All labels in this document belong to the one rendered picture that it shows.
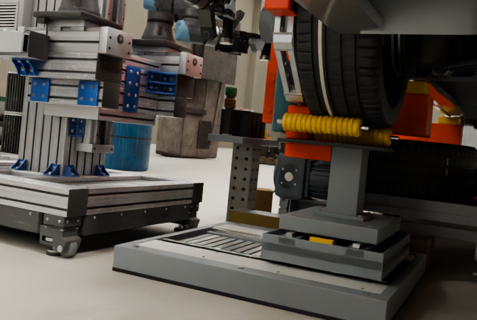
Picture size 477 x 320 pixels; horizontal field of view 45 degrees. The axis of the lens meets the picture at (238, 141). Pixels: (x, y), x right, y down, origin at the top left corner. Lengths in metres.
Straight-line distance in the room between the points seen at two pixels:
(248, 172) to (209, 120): 7.56
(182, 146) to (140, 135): 3.84
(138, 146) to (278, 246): 4.25
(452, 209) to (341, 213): 0.65
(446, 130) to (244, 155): 1.95
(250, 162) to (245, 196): 0.16
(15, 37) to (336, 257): 1.28
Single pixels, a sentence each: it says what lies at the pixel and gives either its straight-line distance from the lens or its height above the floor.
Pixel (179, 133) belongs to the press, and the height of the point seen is 0.41.
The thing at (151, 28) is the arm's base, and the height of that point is 0.88.
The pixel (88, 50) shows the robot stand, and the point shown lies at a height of 0.69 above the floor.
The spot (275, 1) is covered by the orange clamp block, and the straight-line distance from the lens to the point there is 1.66.
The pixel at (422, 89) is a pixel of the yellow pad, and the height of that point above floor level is 0.70.
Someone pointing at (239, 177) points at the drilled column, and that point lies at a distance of 2.65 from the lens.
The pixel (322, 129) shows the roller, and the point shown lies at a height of 0.50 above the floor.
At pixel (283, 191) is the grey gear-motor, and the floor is 0.26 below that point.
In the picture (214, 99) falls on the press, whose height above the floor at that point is 1.07.
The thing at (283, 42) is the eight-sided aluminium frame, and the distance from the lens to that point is 1.72.
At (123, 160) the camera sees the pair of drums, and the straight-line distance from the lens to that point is 5.82.
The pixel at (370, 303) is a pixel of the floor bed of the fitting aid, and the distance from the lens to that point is 1.52.
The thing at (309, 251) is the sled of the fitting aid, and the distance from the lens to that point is 1.70.
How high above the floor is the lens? 0.45
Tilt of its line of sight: level
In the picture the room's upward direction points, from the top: 6 degrees clockwise
